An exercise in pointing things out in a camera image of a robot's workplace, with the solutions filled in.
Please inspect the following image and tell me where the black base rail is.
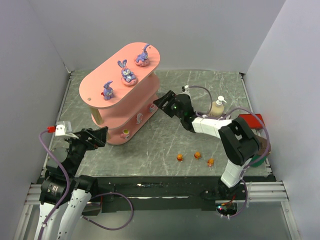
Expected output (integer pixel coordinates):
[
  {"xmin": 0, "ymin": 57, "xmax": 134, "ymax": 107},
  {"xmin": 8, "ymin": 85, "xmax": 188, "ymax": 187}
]
[{"xmin": 37, "ymin": 175, "xmax": 276, "ymax": 213}]

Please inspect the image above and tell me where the red rectangular box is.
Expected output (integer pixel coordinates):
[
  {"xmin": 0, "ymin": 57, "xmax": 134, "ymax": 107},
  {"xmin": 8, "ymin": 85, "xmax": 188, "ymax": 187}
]
[{"xmin": 238, "ymin": 114, "xmax": 263, "ymax": 130}]

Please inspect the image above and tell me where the electronics board with leds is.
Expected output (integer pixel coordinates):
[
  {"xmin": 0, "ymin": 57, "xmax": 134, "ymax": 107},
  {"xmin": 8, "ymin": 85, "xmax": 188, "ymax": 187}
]
[{"xmin": 215, "ymin": 203, "xmax": 238, "ymax": 218}]

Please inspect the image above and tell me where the pink toy with yellow top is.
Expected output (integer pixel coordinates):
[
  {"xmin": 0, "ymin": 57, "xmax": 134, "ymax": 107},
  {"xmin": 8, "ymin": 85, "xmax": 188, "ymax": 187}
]
[{"xmin": 120, "ymin": 128, "xmax": 130, "ymax": 139}]

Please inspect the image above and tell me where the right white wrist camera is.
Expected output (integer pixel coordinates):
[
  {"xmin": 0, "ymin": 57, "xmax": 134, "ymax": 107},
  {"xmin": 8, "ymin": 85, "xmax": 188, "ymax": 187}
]
[{"xmin": 181, "ymin": 85, "xmax": 191, "ymax": 97}]

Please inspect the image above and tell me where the cream pump lotion bottle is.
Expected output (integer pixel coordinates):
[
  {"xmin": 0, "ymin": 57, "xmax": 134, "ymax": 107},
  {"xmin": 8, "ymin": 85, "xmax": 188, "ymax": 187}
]
[{"xmin": 209, "ymin": 95, "xmax": 226, "ymax": 118}]

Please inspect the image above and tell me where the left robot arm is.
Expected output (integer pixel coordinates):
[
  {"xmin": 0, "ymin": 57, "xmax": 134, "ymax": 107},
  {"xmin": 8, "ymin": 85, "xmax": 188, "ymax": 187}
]
[{"xmin": 34, "ymin": 121, "xmax": 108, "ymax": 240}]

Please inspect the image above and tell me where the small purple bunny toy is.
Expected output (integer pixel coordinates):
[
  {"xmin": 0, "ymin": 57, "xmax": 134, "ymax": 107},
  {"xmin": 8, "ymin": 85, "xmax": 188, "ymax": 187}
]
[{"xmin": 101, "ymin": 80, "xmax": 115, "ymax": 101}]

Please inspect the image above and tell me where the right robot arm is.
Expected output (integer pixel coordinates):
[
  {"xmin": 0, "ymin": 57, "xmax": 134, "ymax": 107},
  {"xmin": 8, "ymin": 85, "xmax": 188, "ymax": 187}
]
[{"xmin": 153, "ymin": 90, "xmax": 260, "ymax": 189}]

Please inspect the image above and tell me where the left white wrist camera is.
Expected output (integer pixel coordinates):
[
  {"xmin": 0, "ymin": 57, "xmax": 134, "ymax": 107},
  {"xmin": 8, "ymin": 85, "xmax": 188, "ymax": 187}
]
[{"xmin": 46, "ymin": 120, "xmax": 79, "ymax": 139}]

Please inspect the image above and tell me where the brown and green roll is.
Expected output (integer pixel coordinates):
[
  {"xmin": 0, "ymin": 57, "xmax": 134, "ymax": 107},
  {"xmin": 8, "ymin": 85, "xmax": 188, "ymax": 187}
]
[{"xmin": 250, "ymin": 135, "xmax": 271, "ymax": 168}]

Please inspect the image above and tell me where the pink white egg toy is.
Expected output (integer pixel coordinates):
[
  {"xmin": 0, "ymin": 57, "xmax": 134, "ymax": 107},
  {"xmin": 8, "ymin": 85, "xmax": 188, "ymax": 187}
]
[{"xmin": 147, "ymin": 103, "xmax": 157, "ymax": 113}]

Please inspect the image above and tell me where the pink three-tier shelf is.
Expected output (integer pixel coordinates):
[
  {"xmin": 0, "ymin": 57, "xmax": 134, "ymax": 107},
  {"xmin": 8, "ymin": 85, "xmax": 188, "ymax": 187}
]
[{"xmin": 79, "ymin": 42, "xmax": 161, "ymax": 145}]

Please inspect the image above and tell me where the pink blue patterned egg toy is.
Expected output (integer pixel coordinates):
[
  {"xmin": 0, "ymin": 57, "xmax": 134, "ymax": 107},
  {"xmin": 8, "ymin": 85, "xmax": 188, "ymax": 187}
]
[{"xmin": 136, "ymin": 113, "xmax": 143, "ymax": 125}]

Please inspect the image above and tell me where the orange bear toy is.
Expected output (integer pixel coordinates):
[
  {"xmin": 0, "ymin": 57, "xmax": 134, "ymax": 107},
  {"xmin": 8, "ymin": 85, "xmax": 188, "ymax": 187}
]
[
  {"xmin": 176, "ymin": 154, "xmax": 184, "ymax": 162},
  {"xmin": 194, "ymin": 151, "xmax": 202, "ymax": 160},
  {"xmin": 207, "ymin": 158, "xmax": 215, "ymax": 168}
]

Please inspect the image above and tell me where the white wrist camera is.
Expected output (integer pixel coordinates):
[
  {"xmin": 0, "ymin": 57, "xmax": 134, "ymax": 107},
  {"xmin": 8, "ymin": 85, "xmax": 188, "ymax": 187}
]
[
  {"xmin": 46, "ymin": 120, "xmax": 79, "ymax": 139},
  {"xmin": 181, "ymin": 85, "xmax": 191, "ymax": 97}
]

